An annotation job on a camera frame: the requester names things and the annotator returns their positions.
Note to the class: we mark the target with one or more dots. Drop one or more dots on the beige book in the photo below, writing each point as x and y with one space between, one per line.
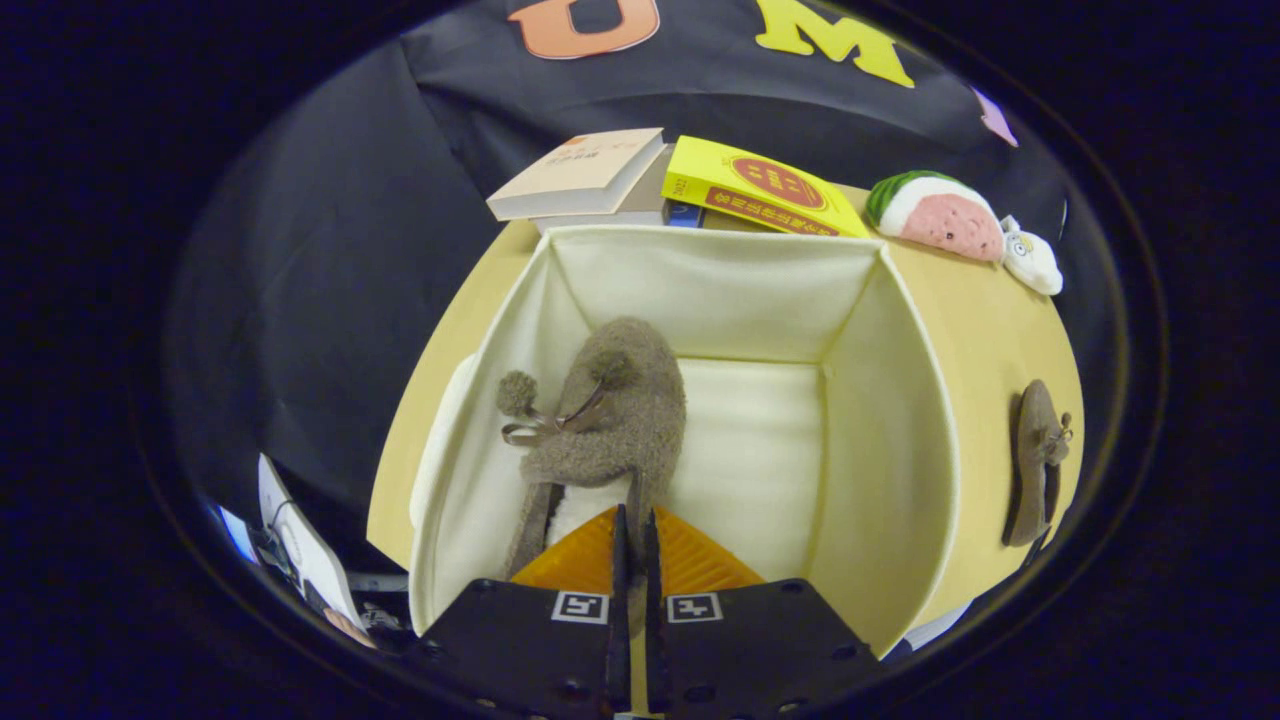
580 165

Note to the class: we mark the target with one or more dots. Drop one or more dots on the watermelon plush toy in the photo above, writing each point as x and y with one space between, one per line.
945 220

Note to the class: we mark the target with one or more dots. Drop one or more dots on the brown fuzzy shoe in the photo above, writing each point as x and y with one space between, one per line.
1035 450
630 420

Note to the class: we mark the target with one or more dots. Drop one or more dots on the blue book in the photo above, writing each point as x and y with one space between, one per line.
682 214

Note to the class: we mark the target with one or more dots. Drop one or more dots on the white plush toy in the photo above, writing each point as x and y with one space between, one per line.
1035 262

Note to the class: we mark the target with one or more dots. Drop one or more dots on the yellow book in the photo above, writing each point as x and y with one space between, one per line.
700 170

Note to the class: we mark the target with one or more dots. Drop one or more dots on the black backdrop cloth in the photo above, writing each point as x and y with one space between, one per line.
330 300

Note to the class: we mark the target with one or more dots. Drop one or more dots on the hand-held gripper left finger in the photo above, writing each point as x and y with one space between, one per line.
620 640

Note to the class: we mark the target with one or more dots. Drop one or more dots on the white book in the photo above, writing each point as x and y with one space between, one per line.
640 205

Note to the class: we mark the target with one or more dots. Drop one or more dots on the cream fabric storage box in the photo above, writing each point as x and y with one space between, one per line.
750 300

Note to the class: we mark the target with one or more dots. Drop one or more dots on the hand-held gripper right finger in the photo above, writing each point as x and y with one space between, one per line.
655 640

